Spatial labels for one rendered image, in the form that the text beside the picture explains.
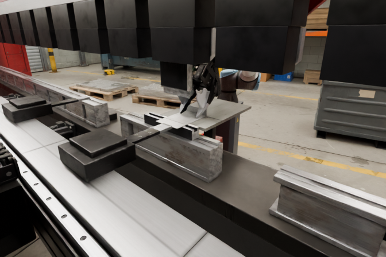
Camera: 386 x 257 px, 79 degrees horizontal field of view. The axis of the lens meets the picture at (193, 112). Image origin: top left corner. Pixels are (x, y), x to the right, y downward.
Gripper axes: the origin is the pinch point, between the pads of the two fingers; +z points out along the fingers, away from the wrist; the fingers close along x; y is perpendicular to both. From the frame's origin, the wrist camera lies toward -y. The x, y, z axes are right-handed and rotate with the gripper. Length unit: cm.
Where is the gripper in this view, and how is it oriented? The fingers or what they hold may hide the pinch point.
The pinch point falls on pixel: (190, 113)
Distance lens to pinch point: 72.4
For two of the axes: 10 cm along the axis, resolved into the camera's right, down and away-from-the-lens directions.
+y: -4.9, -4.2, -7.6
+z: -4.2, 8.8, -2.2
